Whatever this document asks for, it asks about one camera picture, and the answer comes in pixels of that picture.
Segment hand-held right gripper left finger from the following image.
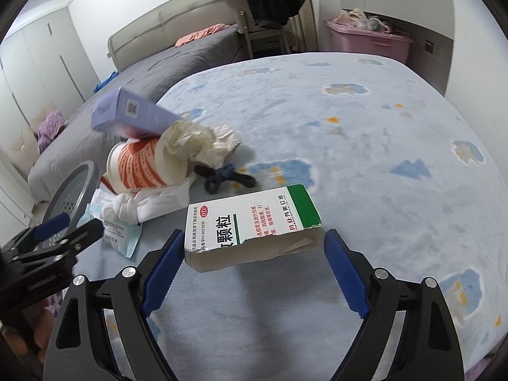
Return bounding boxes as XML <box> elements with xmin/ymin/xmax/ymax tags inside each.
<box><xmin>43</xmin><ymin>228</ymin><xmax>187</xmax><ymax>381</ymax></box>

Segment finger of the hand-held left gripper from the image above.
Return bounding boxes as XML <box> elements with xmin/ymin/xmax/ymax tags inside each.
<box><xmin>0</xmin><ymin>213</ymin><xmax>72</xmax><ymax>255</ymax></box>
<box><xmin>8</xmin><ymin>219</ymin><xmax>104</xmax><ymax>275</ymax></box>

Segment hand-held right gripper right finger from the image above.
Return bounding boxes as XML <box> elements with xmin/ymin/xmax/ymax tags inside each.
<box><xmin>323</xmin><ymin>228</ymin><xmax>465</xmax><ymax>381</ymax></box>

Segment grey perforated basket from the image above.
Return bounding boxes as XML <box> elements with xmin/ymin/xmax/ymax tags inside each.
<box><xmin>42</xmin><ymin>161</ymin><xmax>101</xmax><ymax>227</ymax></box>

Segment light blue mask packet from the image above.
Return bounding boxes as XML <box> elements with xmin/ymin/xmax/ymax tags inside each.
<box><xmin>79</xmin><ymin>189</ymin><xmax>144</xmax><ymax>258</ymax></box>

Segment white green medicine box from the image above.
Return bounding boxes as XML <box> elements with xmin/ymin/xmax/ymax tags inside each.
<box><xmin>184</xmin><ymin>184</ymin><xmax>322</xmax><ymax>274</ymax></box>

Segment white blue packets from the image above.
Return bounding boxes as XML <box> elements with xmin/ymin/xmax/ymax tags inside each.
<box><xmin>91</xmin><ymin>87</ymin><xmax>185</xmax><ymax>137</ymax></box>

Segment beige paper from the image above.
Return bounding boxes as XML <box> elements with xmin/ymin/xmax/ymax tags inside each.
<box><xmin>161</xmin><ymin>121</ymin><xmax>243</xmax><ymax>167</ymax></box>

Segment white shaped cushion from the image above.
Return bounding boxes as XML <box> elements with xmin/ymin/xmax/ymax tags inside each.
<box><xmin>8</xmin><ymin>127</ymin><xmax>40</xmax><ymax>167</ymax></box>

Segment purple patterned cloth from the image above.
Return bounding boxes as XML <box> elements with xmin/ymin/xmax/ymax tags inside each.
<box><xmin>37</xmin><ymin>110</ymin><xmax>66</xmax><ymax>153</ymax></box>

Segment light blue printed blanket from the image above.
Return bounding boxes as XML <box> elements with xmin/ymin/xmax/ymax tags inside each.
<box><xmin>75</xmin><ymin>51</ymin><xmax>505</xmax><ymax>381</ymax></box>

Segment blue cloth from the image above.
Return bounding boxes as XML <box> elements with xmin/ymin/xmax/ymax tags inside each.
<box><xmin>94</xmin><ymin>70</ymin><xmax>118</xmax><ymax>93</ymax></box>

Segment white wardrobe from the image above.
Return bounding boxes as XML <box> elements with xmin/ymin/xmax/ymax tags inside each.
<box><xmin>0</xmin><ymin>0</ymin><xmax>100</xmax><ymax>139</ymax></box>

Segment bed with grey sheet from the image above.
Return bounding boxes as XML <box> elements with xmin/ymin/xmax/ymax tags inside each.
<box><xmin>28</xmin><ymin>24</ymin><xmax>243</xmax><ymax>203</ymax></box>

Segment pink storage bin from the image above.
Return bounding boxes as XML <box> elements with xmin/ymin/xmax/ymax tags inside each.
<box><xmin>324</xmin><ymin>19</ymin><xmax>413</xmax><ymax>64</ymax></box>

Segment beige padded headboard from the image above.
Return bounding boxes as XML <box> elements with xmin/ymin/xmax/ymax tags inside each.
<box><xmin>107</xmin><ymin>0</ymin><xmax>239</xmax><ymax>72</ymax></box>

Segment pink cloth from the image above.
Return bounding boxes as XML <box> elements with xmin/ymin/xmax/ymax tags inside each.
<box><xmin>175</xmin><ymin>23</ymin><xmax>231</xmax><ymax>47</ymax></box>

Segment beige chair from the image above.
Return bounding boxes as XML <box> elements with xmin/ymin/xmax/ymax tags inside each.
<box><xmin>224</xmin><ymin>0</ymin><xmax>306</xmax><ymax>58</ymax></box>

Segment pile of clothes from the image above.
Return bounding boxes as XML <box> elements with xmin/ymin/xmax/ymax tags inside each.
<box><xmin>337</xmin><ymin>7</ymin><xmax>393</xmax><ymax>32</ymax></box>

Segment beige curtain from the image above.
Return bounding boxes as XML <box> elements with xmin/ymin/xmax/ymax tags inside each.
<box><xmin>304</xmin><ymin>0</ymin><xmax>338</xmax><ymax>52</ymax></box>

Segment white window ledge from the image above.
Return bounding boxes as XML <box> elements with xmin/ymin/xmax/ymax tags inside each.
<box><xmin>337</xmin><ymin>0</ymin><xmax>455</xmax><ymax>40</ymax></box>

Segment black jacket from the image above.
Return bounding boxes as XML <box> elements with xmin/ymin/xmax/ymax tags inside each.
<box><xmin>235</xmin><ymin>0</ymin><xmax>306</xmax><ymax>28</ymax></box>

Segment black knotted cord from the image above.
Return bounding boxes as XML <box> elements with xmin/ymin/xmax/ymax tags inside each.
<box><xmin>194</xmin><ymin>163</ymin><xmax>257</xmax><ymax>194</ymax></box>

